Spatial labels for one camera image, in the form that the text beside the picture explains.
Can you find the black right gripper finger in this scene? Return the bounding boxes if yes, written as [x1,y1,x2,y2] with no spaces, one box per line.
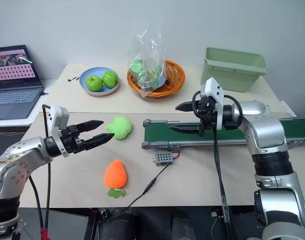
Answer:
[175,100,201,113]
[168,123,203,135]

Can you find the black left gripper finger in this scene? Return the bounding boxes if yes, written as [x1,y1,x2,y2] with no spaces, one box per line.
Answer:
[76,119,105,134]
[83,132,115,151]

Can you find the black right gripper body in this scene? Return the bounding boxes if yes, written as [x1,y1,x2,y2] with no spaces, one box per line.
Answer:
[193,95,218,126]

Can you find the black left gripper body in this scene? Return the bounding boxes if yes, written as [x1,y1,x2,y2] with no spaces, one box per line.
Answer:
[58,125,88,154]

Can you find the green conveyor belt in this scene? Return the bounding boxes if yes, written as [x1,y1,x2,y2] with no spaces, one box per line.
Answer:
[141,116,305,151]

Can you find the small grey control box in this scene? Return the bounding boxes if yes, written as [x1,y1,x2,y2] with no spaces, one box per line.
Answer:
[152,152,174,167]

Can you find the green plush toy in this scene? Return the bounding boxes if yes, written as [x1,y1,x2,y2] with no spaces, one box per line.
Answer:
[105,116,134,141]

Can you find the orange woven basket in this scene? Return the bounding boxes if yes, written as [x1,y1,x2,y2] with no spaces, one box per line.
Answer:
[126,59,187,100]

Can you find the light blue plate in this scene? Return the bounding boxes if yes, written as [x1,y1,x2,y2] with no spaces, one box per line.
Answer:
[79,66,121,97]

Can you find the orange plush carrot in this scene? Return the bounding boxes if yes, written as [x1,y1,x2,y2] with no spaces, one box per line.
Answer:
[104,160,130,199]

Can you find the green apple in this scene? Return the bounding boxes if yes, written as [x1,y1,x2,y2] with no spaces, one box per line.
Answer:
[102,70,119,89]
[85,75,104,92]

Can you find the pale green plastic bin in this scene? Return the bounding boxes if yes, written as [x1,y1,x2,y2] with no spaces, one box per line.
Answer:
[200,47,269,93]

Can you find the green fruit in bag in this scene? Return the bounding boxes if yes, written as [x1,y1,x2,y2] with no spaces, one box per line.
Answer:
[130,57,144,74]

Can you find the clear plastic bag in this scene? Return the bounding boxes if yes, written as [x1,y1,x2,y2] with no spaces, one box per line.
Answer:
[127,28,169,99]

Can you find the grey laptop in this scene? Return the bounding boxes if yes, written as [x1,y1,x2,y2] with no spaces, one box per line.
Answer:
[0,44,45,122]

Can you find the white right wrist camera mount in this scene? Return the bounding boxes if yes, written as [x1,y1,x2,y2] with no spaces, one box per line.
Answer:
[200,77,226,131]

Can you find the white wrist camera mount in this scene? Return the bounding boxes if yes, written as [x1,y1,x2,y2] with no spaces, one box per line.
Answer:
[200,77,226,131]
[47,104,70,158]

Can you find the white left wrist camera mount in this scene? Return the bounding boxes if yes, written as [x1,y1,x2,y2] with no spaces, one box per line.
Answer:
[47,104,70,158]

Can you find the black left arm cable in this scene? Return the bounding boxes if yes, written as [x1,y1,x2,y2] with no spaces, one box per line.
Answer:
[29,103,52,240]

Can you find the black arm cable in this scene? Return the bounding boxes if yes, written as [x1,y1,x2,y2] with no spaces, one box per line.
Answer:
[193,89,244,240]
[29,103,52,240]

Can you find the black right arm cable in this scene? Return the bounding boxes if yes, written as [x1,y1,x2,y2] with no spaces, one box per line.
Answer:
[193,89,244,240]

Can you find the black control box cable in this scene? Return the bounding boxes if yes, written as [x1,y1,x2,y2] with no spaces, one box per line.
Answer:
[124,163,170,209]

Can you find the thin white cable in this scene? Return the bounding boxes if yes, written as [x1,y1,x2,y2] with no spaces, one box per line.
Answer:
[210,211,220,240]

